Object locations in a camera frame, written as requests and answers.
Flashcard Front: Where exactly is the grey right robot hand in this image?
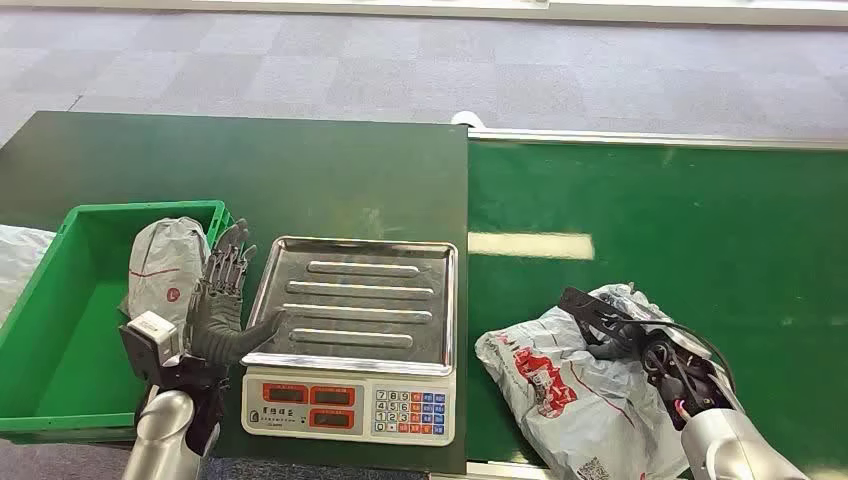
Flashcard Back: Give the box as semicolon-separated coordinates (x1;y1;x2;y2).
586;331;643;363

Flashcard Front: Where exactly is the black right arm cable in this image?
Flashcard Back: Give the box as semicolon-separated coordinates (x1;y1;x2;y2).
622;319;738;393

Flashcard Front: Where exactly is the grey courier bag red cityscape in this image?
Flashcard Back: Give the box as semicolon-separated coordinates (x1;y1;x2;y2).
474;283;694;480

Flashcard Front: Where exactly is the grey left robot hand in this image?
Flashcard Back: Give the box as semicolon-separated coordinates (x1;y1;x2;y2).
188;218;287;368

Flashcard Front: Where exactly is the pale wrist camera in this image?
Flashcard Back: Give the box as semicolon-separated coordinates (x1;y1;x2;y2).
119;311;181;392
558;286;639;334

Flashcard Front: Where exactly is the small grey courier bag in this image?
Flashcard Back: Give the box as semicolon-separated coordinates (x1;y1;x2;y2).
119;217;212;334

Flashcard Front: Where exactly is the white plastic bag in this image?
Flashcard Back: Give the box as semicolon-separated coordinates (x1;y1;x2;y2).
0;223;58;326

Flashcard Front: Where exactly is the green plastic crate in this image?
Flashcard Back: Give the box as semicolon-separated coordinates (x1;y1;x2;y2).
0;200;235;444

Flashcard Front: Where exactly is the electronic weighing scale steel tray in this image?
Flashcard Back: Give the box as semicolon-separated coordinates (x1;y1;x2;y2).
239;235;460;448

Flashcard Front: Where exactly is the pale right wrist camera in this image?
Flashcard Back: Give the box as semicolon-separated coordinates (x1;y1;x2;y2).
558;286;639;334

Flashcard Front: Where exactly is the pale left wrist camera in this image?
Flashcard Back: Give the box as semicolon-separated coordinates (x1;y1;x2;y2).
119;311;181;392

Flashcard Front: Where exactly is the silver conveyor side rail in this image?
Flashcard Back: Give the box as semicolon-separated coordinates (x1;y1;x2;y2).
430;461;552;480
468;128;848;152

